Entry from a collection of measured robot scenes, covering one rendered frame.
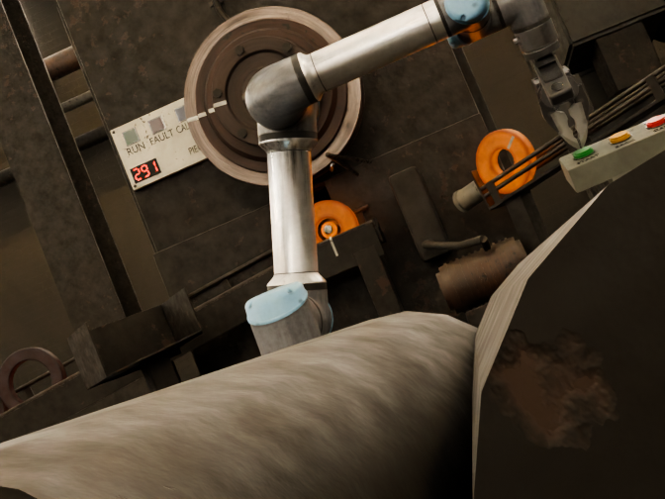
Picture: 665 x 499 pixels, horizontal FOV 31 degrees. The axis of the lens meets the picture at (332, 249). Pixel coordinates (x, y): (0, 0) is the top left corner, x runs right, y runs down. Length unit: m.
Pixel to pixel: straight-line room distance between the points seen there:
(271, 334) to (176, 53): 1.42
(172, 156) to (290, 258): 1.11
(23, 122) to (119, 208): 3.63
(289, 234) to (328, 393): 2.03
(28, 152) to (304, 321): 4.06
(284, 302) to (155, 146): 1.30
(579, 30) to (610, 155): 4.94
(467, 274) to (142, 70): 1.12
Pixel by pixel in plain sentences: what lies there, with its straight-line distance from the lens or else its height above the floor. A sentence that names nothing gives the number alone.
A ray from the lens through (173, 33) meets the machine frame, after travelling 3.46.
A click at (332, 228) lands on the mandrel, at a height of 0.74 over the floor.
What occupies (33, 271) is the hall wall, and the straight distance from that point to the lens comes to 9.93.
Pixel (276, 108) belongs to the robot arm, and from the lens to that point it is 2.24.
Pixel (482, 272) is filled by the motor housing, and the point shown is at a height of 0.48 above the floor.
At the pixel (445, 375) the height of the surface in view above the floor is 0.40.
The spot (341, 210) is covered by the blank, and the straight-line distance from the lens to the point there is 3.16.
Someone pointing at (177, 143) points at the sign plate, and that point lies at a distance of 3.38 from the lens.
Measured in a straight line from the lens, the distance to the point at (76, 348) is 3.04.
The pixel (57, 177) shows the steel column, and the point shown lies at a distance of 6.07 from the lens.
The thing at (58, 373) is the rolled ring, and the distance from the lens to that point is 3.35.
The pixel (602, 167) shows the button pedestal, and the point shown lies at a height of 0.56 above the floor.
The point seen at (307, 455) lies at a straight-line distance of 0.25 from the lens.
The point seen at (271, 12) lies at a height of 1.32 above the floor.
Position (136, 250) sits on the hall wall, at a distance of 9.65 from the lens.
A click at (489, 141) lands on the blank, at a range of 3.00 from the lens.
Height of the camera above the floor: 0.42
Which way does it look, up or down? 5 degrees up
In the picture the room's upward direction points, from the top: 22 degrees counter-clockwise
